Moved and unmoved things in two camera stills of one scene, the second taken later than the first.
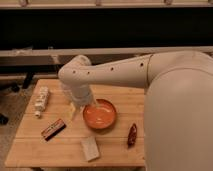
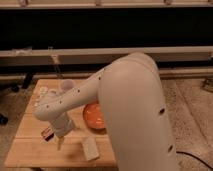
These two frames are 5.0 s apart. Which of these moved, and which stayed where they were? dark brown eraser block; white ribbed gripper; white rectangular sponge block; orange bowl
Moved: white ribbed gripper
Stayed: white rectangular sponge block; dark brown eraser block; orange bowl
